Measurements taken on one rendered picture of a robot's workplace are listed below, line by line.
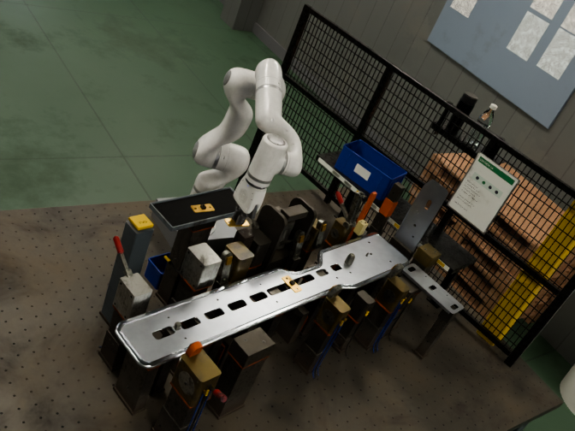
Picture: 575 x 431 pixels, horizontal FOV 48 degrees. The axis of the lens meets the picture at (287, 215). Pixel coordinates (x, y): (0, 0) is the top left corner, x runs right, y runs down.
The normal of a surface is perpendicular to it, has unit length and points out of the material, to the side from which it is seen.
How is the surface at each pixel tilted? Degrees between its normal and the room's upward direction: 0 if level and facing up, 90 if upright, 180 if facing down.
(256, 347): 0
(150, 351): 0
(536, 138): 90
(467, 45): 90
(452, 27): 90
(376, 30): 90
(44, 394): 0
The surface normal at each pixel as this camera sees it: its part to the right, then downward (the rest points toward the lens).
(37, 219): 0.34, -0.77
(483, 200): -0.68, 0.18
